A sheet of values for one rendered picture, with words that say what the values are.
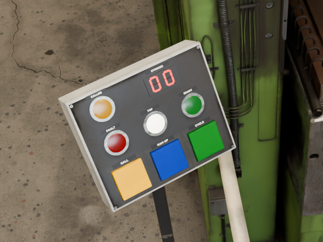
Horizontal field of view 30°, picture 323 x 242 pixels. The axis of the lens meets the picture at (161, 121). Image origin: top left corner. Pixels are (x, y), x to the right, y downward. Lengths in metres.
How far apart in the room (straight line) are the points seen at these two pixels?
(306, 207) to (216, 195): 0.33
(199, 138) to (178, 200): 1.17
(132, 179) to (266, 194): 0.88
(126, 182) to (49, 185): 1.38
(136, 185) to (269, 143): 0.68
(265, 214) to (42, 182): 1.03
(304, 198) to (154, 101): 0.69
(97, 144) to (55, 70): 1.94
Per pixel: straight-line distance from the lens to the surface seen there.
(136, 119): 1.35
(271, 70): 1.73
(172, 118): 1.39
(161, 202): 1.72
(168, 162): 1.40
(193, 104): 1.40
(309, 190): 1.85
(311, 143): 1.67
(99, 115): 1.32
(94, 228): 2.55
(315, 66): 1.65
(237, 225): 1.72
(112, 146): 1.35
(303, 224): 2.00
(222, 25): 1.56
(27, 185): 2.77
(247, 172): 2.05
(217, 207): 2.09
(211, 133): 1.43
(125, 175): 1.37
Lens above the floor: 2.10
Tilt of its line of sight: 47 degrees down
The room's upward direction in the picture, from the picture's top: 9 degrees counter-clockwise
